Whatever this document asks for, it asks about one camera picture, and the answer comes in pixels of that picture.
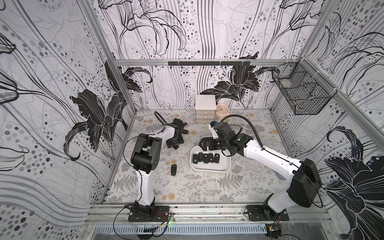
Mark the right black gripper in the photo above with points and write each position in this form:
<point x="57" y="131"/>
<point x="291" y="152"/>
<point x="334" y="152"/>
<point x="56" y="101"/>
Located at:
<point x="210" y="143"/>

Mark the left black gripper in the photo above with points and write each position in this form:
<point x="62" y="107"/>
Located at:
<point x="179" y="141"/>

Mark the white storage tray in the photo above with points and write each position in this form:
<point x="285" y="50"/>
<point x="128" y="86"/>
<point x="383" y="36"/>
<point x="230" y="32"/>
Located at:
<point x="222" y="167"/>

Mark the black key with buttons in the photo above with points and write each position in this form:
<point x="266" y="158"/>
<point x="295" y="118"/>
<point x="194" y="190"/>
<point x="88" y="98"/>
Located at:
<point x="211" y="157"/>

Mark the black key front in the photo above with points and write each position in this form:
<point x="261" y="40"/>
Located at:
<point x="206" y="158"/>

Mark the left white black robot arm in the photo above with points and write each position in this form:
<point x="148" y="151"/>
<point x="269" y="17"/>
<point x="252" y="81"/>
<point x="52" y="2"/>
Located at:
<point x="146" y="157"/>

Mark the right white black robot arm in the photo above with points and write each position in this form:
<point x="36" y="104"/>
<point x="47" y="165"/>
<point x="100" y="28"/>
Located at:
<point x="304" y="177"/>

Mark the pink round alarm clock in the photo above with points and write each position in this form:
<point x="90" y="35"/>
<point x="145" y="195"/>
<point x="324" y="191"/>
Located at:
<point x="222" y="111"/>

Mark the white mini drawer cabinet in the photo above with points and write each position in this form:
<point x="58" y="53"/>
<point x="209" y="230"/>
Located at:
<point x="205" y="108"/>

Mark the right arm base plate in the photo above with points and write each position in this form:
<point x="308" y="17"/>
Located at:
<point x="257" y="213"/>

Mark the black wall hook rail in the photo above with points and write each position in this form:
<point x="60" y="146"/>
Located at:
<point x="206" y="63"/>

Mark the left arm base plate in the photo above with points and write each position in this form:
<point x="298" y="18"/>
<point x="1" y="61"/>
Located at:
<point x="157" y="214"/>

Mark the black wire wall basket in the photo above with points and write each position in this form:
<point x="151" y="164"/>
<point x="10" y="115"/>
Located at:
<point x="301" y="89"/>

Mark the white cable duct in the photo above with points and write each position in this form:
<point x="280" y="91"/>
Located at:
<point x="186" y="229"/>

